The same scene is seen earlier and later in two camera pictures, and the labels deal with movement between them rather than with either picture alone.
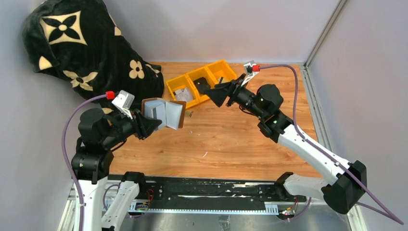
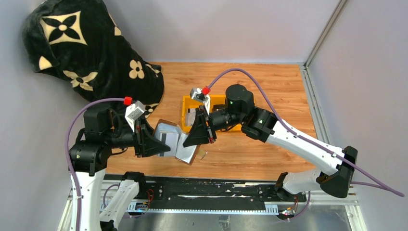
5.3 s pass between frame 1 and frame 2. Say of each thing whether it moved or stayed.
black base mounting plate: stayed
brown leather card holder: moved
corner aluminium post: stayed
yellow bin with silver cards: moved
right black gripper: moved
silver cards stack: moved
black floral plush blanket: stayed
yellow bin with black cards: moved
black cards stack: moved
